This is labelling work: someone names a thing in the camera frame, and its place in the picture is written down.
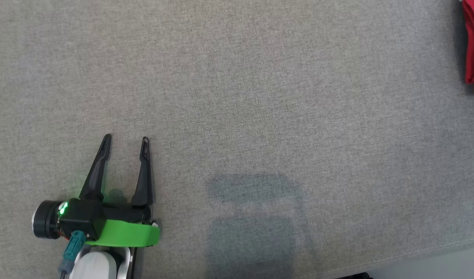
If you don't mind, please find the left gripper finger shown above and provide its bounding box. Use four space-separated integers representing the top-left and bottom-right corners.
130 136 154 206
79 134 112 202

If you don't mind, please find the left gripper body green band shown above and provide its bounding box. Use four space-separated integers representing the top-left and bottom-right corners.
86 201 161 248

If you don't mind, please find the teal plug left camera cable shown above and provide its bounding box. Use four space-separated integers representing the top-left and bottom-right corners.
59 231 86 279

